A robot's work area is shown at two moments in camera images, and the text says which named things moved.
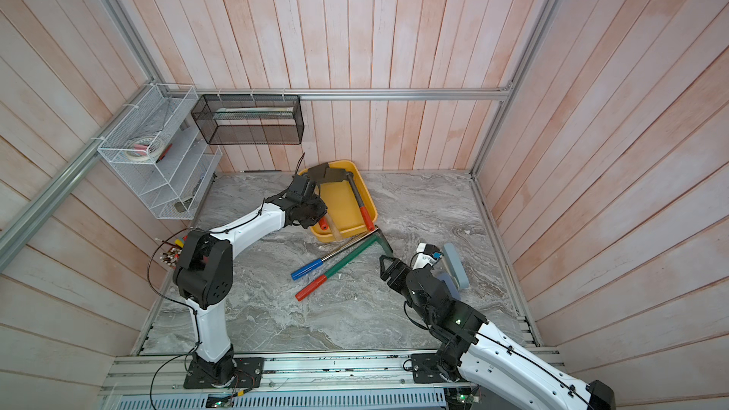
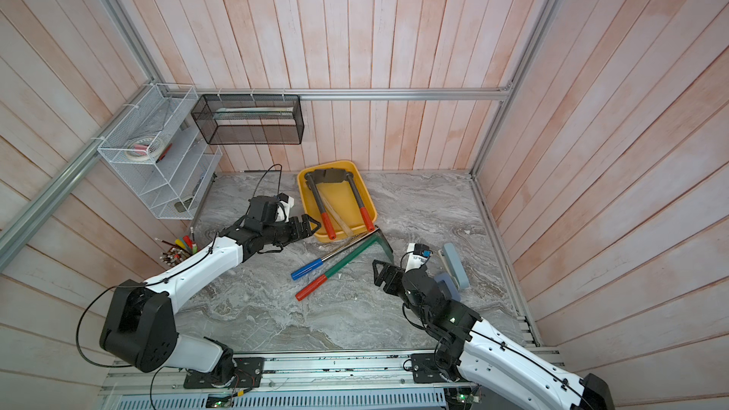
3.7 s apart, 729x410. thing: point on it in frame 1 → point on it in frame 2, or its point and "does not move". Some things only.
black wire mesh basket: (251, 119) does not move
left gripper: (322, 211) → (307, 232)
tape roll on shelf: (145, 148) does not move
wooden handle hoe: (337, 235) → (334, 214)
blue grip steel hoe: (320, 261) does not move
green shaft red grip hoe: (378, 236) does not move
